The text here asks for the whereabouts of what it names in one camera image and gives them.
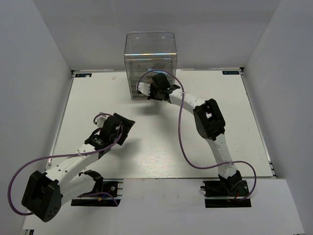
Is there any clear plastic drawer organizer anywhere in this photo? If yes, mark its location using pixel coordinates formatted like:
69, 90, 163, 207
124, 31, 178, 99

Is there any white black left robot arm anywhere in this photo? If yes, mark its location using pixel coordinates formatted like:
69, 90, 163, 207
22, 113, 135, 222

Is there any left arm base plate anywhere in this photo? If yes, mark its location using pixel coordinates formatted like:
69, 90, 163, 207
70, 179, 124, 207

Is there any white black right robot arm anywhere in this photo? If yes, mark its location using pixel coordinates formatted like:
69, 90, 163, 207
138, 73, 242, 195

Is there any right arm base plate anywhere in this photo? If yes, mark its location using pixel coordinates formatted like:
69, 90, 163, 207
200, 180, 251, 209

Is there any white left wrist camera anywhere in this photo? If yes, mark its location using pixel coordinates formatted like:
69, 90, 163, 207
93, 115, 107, 128

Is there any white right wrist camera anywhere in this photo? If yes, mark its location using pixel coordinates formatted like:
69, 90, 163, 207
136, 82, 151, 96

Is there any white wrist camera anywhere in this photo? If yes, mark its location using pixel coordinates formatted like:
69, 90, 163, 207
93, 115, 107, 128
136, 82, 151, 96

